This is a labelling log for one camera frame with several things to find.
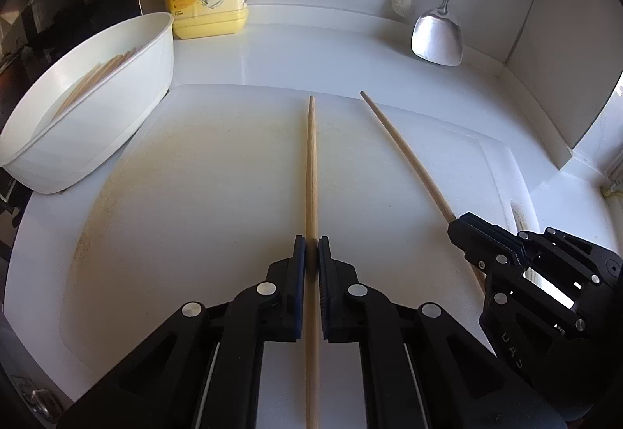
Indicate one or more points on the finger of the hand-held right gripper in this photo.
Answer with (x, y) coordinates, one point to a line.
(569, 254)
(479, 249)

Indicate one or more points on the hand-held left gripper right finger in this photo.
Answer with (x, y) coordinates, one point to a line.
(340, 292)

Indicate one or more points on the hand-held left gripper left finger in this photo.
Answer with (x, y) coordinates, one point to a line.
(280, 292)

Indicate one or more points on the long wooden chopstick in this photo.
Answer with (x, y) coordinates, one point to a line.
(311, 166)
(404, 151)

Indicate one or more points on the white round basin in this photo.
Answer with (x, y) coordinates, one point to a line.
(97, 137)

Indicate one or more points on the bundle of wooden chopsticks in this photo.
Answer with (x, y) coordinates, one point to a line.
(92, 78)

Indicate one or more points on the white plastic cutting board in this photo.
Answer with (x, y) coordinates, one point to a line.
(204, 195)

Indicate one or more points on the black gas stove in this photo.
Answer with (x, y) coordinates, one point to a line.
(6, 195)

